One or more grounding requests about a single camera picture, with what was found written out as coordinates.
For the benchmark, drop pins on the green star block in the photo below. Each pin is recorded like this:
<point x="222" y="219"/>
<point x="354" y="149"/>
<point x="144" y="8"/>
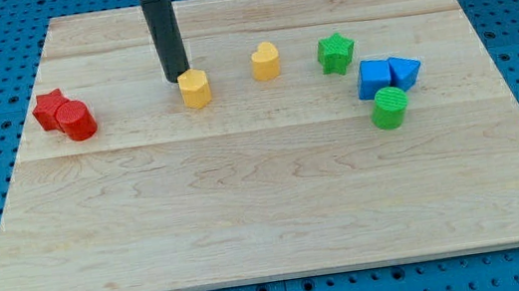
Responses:
<point x="335" y="54"/>

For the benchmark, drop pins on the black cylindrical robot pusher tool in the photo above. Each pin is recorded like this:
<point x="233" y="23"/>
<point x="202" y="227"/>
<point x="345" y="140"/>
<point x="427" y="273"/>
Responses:
<point x="161" y="21"/>

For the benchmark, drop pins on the blue triangle block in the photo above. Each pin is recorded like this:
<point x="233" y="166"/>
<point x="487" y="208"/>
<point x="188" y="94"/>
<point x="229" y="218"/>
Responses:
<point x="403" y="72"/>

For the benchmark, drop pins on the red star block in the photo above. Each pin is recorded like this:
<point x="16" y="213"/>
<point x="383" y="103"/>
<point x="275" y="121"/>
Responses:
<point x="46" y="109"/>

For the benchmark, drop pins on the yellow hexagon block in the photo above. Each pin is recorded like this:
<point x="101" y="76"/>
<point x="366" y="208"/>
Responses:
<point x="194" y="88"/>

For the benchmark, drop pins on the yellow heart block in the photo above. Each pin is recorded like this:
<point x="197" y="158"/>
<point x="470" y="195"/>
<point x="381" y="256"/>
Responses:
<point x="265" y="62"/>

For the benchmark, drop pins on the green cylinder block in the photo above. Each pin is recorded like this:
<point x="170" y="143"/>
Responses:
<point x="389" y="109"/>

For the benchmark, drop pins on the wooden board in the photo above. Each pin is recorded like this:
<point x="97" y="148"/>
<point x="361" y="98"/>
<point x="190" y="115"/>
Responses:
<point x="273" y="180"/>

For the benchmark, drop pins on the blue cube block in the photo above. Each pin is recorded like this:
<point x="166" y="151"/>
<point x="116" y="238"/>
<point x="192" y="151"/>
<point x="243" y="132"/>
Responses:
<point x="373" y="76"/>

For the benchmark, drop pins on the red cylinder block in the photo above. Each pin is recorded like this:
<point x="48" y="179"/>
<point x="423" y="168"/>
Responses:
<point x="76" y="121"/>

